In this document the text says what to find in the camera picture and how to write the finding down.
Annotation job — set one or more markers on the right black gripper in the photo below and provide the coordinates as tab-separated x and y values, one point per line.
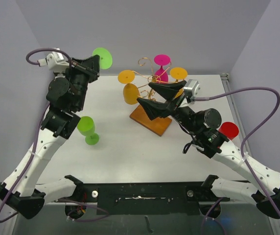
154	108

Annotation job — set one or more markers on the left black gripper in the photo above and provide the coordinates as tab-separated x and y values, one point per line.
91	64

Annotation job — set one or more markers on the green wine glass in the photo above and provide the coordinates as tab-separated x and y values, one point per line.
86	127
106	59

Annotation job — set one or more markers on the pink wine glass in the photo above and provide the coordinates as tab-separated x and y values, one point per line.
161	75

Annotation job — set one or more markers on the orange wine glass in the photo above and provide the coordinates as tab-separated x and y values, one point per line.
130	90
178	73

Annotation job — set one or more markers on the red wine glass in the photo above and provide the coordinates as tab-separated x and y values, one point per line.
229	129

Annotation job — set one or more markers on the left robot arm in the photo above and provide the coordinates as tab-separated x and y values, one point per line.
66	96

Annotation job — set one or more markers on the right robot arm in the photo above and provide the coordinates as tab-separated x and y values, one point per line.
262	188

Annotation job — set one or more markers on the wooden rack base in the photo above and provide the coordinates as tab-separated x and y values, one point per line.
157	126

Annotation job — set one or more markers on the gold wire glass rack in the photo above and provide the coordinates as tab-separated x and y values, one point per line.
150	78

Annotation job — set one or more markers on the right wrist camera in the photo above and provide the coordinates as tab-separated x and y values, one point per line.
191	90

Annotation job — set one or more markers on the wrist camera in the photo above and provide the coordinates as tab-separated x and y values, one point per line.
191	90
55	62

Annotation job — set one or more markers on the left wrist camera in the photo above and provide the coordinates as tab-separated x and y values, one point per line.
55	62

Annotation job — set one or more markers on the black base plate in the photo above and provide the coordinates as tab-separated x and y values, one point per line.
145	198

